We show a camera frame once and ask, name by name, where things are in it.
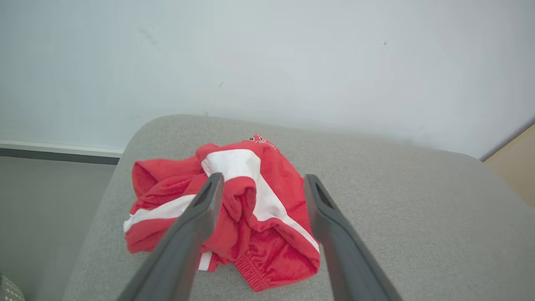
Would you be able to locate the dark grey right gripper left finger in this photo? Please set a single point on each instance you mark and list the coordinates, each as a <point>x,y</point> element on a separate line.
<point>179,255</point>

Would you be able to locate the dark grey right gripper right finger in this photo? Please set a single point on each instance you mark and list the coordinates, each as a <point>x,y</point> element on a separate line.
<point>349,263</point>

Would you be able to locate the red and white garment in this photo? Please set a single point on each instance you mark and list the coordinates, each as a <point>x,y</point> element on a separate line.
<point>280,251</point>

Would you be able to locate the grey fabric sofa seat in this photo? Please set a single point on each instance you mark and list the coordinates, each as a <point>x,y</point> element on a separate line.
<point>418,217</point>

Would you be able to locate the beige woven plastic laundry basket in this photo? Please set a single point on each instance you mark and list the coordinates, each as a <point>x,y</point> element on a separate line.
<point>8,290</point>

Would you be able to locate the beige wooden panel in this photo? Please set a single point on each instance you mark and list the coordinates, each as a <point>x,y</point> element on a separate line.
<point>516,167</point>

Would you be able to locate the white grey wall baseboard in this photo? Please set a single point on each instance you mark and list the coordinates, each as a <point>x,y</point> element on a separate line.
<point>58,151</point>

